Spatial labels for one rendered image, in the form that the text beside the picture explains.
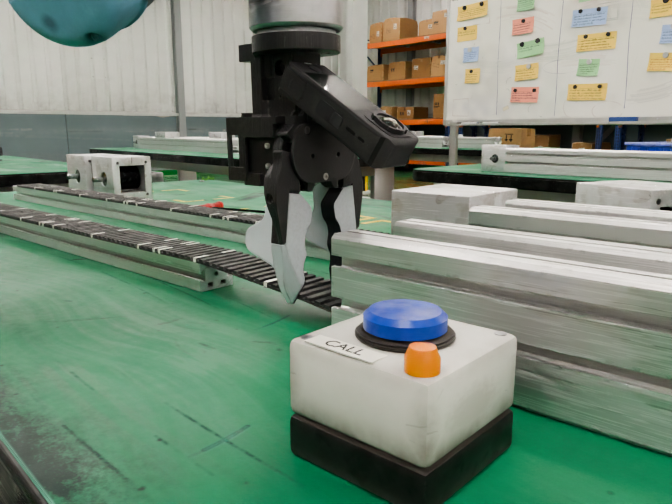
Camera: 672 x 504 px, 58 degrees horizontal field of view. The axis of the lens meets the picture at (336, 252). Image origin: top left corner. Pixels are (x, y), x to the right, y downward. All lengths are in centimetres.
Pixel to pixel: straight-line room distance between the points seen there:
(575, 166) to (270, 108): 171
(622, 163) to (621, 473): 179
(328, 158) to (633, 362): 28
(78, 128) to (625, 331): 1175
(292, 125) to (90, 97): 1162
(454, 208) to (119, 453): 38
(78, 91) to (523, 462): 1183
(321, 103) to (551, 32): 326
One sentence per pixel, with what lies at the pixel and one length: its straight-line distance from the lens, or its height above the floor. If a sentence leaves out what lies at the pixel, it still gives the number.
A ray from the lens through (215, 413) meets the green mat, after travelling 36.
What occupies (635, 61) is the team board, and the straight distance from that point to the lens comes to 347.
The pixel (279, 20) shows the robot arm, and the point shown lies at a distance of 48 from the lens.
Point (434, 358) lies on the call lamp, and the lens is 25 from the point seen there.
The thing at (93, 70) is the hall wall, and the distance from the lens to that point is 1216.
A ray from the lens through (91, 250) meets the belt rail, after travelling 79.
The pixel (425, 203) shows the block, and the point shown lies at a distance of 60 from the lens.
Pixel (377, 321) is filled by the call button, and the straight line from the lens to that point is 28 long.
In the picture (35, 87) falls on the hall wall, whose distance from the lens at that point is 1181.
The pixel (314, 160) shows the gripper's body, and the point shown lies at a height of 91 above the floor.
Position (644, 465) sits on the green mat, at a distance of 34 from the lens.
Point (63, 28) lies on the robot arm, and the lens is 42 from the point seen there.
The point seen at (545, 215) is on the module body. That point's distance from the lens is 55.
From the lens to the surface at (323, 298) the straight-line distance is 49.
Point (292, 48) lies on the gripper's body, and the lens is 48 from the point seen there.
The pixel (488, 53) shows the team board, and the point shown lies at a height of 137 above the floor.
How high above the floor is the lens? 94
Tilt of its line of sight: 12 degrees down
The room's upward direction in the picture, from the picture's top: straight up
